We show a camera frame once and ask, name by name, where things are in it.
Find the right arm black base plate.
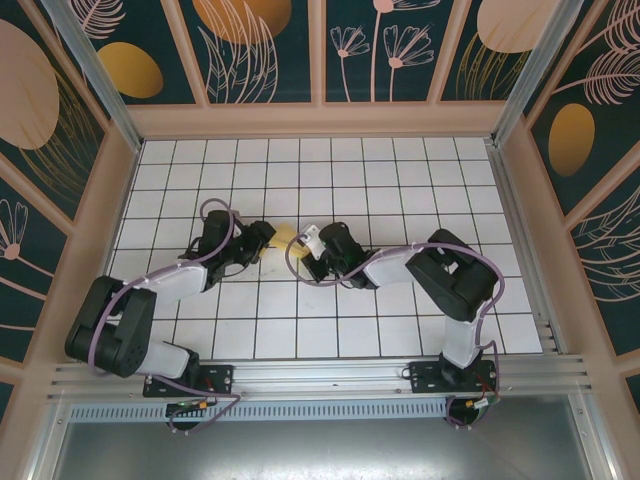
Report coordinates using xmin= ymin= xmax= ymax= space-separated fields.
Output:
xmin=408 ymin=360 xmax=501 ymax=396

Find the grey slotted cable duct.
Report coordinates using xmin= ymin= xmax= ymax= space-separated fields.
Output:
xmin=67 ymin=397 xmax=571 ymax=422

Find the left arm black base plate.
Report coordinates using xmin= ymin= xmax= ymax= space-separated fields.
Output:
xmin=143 ymin=363 xmax=236 ymax=399

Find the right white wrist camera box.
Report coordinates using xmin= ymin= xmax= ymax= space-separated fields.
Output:
xmin=298 ymin=224 xmax=326 ymax=259

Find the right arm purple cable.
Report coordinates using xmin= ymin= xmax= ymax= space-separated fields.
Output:
xmin=283 ymin=230 xmax=505 ymax=431

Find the small circuit board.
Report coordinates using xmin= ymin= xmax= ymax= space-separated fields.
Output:
xmin=462 ymin=397 xmax=501 ymax=415
xmin=164 ymin=399 xmax=221 ymax=419

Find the grey metal sheet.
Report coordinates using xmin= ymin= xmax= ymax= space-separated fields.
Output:
xmin=29 ymin=418 xmax=616 ymax=480

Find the aluminium frame post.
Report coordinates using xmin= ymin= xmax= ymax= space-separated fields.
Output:
xmin=42 ymin=0 xmax=146 ymax=154
xmin=489 ymin=0 xmax=586 ymax=147

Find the left small circuit board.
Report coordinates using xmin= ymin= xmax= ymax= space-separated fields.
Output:
xmin=164 ymin=399 xmax=221 ymax=419

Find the yellow cloth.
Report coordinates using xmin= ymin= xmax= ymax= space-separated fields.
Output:
xmin=269 ymin=223 xmax=311 ymax=261

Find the right small circuit board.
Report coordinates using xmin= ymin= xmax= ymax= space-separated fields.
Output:
xmin=462 ymin=397 xmax=501 ymax=415

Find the aluminium side rail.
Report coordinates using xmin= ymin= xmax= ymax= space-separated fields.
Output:
xmin=487 ymin=142 xmax=571 ymax=356

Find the long aluminium mounting rail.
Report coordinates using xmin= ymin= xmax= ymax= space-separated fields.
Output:
xmin=47 ymin=353 xmax=596 ymax=404

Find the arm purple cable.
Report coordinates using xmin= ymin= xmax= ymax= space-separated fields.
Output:
xmin=283 ymin=230 xmax=505 ymax=431
xmin=87 ymin=198 xmax=245 ymax=437

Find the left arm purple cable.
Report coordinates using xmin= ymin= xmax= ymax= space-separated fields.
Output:
xmin=87 ymin=198 xmax=245 ymax=437

